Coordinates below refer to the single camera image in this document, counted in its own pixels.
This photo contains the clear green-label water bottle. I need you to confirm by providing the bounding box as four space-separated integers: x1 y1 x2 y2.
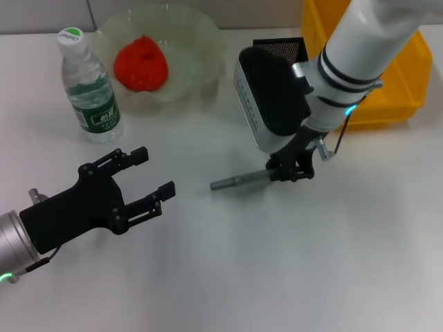
57 27 124 144

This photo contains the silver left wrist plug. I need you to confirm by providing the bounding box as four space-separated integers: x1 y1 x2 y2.
28 188 48 205

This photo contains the orange fruit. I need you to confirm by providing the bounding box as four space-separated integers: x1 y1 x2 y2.
113 34 170 93

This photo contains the right arm cable plug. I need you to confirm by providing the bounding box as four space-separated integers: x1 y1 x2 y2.
313 79 383 162

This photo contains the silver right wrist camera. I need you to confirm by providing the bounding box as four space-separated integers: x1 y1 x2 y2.
233 46 312 154

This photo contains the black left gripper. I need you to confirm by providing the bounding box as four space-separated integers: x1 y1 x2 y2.
19 146 177 256

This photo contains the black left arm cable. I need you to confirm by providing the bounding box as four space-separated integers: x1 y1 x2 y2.
6 247 59 284

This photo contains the grey marker pen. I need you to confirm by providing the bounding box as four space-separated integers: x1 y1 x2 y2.
210 169 274 192

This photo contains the yellow plastic bin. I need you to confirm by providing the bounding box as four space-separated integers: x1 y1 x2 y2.
300 0 433 131

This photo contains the black mesh pen holder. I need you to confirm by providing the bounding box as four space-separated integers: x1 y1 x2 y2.
252 37 311 65

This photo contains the green glass fruit bowl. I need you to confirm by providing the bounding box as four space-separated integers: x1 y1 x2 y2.
90 3 226 115

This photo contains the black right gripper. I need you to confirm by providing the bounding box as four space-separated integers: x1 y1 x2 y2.
265 124 318 183

